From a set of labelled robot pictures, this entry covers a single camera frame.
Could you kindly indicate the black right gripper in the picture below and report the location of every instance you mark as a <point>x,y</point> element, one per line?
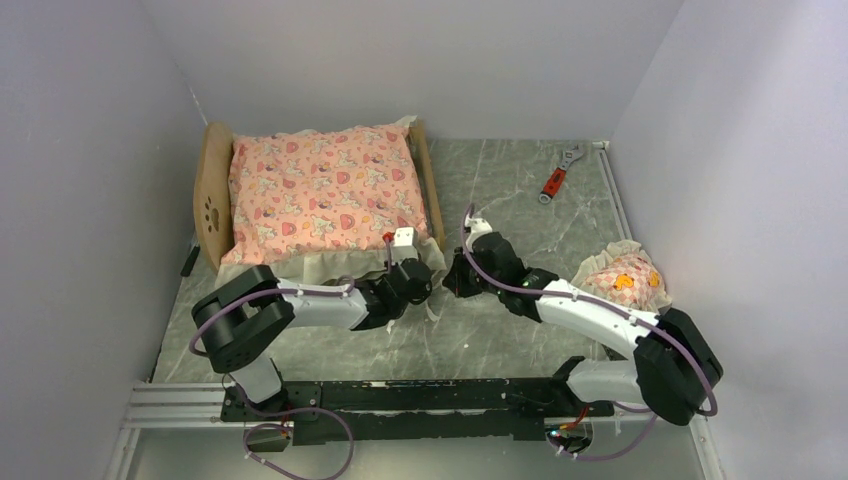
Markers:
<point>455,279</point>

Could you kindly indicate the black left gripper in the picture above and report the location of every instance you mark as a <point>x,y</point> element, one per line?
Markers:
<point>424,292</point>

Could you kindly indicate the pink checkered duck pillow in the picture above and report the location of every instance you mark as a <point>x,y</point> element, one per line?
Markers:
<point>624,274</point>

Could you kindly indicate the pink unicorn print mattress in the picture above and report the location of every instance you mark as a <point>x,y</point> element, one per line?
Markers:
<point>313,206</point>

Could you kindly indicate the wooden pet bed frame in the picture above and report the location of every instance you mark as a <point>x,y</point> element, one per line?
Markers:
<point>211,195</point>

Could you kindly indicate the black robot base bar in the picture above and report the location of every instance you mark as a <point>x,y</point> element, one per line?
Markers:
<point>522,409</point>

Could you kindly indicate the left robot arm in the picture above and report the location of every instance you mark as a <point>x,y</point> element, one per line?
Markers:
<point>236,323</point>

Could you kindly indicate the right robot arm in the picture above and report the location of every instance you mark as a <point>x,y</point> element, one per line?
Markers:
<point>665,365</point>

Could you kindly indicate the black marker pen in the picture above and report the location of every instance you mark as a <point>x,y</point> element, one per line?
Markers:
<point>190,261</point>

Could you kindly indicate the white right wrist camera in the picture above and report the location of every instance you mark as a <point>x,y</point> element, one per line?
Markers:
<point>472,229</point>

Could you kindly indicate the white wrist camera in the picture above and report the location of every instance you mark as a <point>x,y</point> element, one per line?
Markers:
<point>401,245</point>
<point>472,229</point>

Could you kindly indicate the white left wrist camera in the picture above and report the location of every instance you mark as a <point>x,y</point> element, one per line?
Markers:
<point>401,245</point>

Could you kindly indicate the red handled adjustable wrench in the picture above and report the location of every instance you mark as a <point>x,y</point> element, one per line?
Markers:
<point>557,178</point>

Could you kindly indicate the aluminium rail at table edge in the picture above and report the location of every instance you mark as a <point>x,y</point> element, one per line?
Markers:
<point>601,152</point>

